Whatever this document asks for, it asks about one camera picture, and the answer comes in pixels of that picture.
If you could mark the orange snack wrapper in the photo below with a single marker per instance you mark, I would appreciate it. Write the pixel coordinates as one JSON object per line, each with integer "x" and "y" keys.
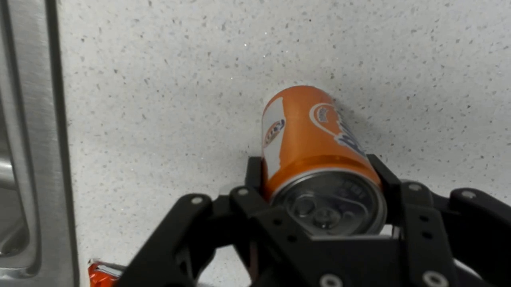
{"x": 104, "y": 275}

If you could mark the stainless steel double sink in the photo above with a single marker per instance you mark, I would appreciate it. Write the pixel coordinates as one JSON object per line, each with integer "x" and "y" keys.
{"x": 37, "y": 227}

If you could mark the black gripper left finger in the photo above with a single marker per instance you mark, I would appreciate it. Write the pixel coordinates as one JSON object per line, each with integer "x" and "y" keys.
{"x": 187, "y": 240}

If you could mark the orange soda can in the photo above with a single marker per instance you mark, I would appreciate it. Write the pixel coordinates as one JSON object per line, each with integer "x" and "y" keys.
{"x": 314, "y": 170}

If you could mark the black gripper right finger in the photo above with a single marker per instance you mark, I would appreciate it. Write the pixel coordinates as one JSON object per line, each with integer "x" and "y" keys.
{"x": 461, "y": 240}

